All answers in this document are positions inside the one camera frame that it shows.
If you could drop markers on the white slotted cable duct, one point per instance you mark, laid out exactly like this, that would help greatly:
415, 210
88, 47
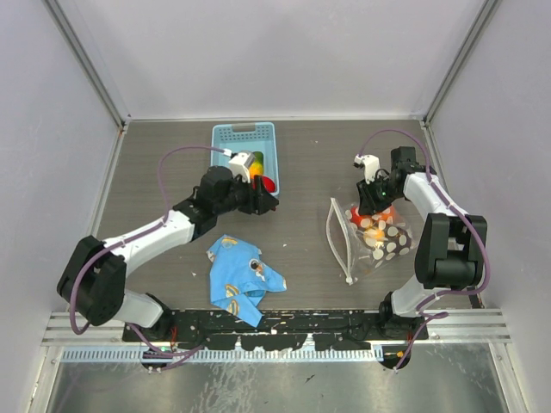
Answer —
308, 353

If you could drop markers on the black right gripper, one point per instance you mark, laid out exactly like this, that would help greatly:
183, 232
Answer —
368, 204

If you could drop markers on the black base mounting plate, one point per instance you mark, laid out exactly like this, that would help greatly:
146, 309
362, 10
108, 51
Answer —
287, 329

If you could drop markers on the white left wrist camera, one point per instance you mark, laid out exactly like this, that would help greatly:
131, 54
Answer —
239, 164

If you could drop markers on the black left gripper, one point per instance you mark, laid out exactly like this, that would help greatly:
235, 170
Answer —
257, 200

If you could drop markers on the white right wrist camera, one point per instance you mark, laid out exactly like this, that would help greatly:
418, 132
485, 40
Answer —
370, 164

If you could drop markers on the light blue plastic basket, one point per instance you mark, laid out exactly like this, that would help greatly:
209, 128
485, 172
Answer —
258, 136

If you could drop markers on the clear polka dot zip bag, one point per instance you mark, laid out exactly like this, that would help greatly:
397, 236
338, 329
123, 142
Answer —
363, 244

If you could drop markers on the red fake strawberry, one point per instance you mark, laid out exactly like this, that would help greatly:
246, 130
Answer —
361, 221

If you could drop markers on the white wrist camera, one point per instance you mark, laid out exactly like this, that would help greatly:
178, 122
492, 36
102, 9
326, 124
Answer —
239, 164
370, 164

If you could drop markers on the bright orange fake ball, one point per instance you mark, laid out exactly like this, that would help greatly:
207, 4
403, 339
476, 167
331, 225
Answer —
388, 215

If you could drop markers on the red fake apple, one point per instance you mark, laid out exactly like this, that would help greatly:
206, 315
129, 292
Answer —
269, 184

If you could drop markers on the small orange fake tangerine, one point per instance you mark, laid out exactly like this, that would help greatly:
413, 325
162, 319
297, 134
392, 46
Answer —
373, 237

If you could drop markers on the orange fake fruit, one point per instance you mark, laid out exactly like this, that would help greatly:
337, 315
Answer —
257, 166

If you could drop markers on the blue patterned cloth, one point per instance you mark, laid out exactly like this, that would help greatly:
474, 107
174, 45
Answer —
239, 279

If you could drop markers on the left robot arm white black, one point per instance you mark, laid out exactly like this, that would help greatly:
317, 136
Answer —
94, 280

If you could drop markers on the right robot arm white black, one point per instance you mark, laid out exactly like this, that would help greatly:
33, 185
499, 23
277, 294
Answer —
451, 257

